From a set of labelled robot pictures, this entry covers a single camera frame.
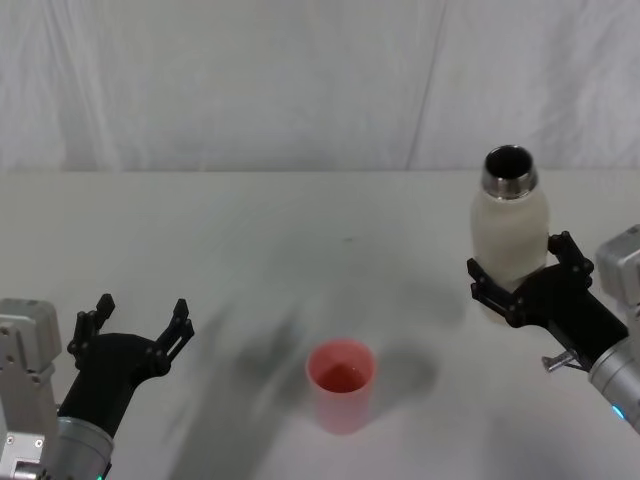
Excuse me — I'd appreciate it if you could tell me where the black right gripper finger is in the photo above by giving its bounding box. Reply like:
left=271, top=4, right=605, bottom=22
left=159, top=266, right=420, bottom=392
left=547, top=230, right=597, bottom=292
left=466, top=256, right=527, bottom=330

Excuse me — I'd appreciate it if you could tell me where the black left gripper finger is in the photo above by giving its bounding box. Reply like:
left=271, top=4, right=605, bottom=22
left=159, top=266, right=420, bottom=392
left=66, top=293, right=119, bottom=369
left=148, top=297, right=196, bottom=374

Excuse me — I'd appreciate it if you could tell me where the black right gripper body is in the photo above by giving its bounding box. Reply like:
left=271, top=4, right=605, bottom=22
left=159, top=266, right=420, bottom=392
left=514, top=264, right=629, bottom=370

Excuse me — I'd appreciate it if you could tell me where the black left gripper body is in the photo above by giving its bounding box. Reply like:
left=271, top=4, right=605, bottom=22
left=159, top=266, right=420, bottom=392
left=58, top=331, right=169, bottom=442

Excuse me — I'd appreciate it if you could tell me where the cream vacuum bottle steel neck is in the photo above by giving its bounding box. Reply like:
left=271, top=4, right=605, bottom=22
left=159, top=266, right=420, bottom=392
left=469, top=143, right=554, bottom=327

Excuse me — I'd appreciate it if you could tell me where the white table cloth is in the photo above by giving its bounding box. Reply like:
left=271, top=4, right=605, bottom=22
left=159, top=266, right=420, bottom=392
left=0, top=167, right=640, bottom=480

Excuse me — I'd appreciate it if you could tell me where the pink plastic cup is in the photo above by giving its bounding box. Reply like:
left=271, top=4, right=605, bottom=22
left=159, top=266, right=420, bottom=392
left=305, top=338, right=377, bottom=436

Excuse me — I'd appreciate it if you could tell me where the white wrinkled backdrop cloth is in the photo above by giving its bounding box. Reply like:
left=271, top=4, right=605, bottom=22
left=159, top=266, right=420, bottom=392
left=0, top=0, right=640, bottom=176

